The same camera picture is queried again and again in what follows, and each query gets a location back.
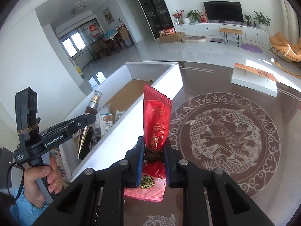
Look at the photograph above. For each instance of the red gift box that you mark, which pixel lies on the red gift box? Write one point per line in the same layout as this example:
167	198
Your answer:
203	17

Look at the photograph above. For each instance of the white curtain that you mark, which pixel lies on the white curtain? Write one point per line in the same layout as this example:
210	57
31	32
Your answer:
285	7

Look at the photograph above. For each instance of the round ceiling light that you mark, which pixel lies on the round ceiling light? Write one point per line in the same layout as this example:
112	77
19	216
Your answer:
79	8

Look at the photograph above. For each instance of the person's left forearm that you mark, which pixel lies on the person's left forearm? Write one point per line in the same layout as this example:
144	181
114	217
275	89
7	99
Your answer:
25	209

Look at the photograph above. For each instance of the yellow sign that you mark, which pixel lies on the yellow sign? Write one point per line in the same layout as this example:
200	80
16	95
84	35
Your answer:
77	71

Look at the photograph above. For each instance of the large white cardboard box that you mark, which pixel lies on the large white cardboard box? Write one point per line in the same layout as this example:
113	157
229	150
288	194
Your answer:
131	131

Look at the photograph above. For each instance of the beige oval pet mat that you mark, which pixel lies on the beige oval pet mat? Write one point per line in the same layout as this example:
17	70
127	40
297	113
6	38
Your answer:
195	39

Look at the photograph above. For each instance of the red door poster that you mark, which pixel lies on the red door poster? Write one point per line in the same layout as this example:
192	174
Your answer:
94	30

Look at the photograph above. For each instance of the blue and white medicine box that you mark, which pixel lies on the blue and white medicine box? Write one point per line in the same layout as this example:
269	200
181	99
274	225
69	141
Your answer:
107	120

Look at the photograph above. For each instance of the green potted plant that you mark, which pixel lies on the green potted plant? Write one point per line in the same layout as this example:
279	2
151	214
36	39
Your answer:
194	15

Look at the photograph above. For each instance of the dining table with teal cloth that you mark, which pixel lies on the dining table with teal cloth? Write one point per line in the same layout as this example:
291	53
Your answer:
110	36

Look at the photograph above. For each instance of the framed wall painting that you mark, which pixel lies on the framed wall painting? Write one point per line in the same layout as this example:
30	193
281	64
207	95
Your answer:
107	16

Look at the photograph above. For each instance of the person's left hand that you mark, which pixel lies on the person's left hand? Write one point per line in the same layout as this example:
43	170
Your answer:
35	181

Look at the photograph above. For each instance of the small potted plant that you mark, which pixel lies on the small potted plant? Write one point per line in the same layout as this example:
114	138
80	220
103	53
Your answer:
247	20

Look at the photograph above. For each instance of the black glass display cabinet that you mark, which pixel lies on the black glass display cabinet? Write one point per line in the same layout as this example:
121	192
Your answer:
150	7

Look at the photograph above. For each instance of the wooden bench with hairpin legs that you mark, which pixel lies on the wooden bench with hairpin legs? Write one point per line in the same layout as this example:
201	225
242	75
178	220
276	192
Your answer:
230	30

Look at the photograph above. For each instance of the orange printed carton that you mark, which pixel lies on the orange printed carton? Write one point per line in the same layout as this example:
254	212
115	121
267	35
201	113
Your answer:
162	32
170	30

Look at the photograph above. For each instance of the gold tube with silver cap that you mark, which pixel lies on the gold tube with silver cap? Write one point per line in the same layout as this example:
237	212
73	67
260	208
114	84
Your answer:
93	103

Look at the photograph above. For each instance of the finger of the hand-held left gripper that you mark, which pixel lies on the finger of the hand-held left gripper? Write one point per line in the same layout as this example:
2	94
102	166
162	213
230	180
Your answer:
87	121

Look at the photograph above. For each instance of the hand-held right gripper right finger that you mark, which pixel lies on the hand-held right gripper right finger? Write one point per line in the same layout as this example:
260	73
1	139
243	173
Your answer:
167	164

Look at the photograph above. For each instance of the orange lounge chair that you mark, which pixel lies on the orange lounge chair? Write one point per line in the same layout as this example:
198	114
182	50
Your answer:
284	47

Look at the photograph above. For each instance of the brown cardboard box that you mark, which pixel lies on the brown cardboard box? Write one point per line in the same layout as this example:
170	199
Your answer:
171	38

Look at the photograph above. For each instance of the large water bottle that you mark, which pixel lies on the large water bottle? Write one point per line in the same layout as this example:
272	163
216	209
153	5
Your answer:
121	23

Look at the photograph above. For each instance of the red flower arrangement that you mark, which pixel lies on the red flower arrangement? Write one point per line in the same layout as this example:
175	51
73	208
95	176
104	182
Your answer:
179	15

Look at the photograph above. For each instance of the large leafy potted plant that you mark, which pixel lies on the large leafy potted plant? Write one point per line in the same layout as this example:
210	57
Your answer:
261	18

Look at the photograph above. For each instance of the white door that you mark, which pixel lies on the white door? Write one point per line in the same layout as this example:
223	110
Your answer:
134	20

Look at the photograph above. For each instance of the black television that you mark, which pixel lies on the black television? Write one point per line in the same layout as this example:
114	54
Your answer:
223	10

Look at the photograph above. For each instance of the wooden dining chair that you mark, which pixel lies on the wooden dining chair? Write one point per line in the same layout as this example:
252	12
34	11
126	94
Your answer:
98	48
124	36

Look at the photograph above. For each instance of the white television cabinet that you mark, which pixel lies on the white television cabinet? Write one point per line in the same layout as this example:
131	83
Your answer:
256	34

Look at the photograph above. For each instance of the white round vase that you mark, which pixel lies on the white round vase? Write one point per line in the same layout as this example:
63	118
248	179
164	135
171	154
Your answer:
186	20

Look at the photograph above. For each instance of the floral patterned rug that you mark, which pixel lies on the floral patterned rug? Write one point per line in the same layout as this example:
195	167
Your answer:
61	160

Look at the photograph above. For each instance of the white flat box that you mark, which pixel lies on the white flat box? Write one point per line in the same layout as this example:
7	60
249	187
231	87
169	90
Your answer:
256	80

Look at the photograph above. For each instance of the balcony window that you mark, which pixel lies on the balcony window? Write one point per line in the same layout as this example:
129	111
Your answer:
70	43

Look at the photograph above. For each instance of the dark bathroom scale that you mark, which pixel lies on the dark bathroom scale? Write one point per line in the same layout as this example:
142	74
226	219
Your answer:
216	40

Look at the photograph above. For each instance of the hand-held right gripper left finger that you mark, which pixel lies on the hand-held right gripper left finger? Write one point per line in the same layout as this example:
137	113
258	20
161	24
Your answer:
140	162

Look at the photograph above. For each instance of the purple round mat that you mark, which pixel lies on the purple round mat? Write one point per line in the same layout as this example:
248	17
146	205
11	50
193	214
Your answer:
252	48

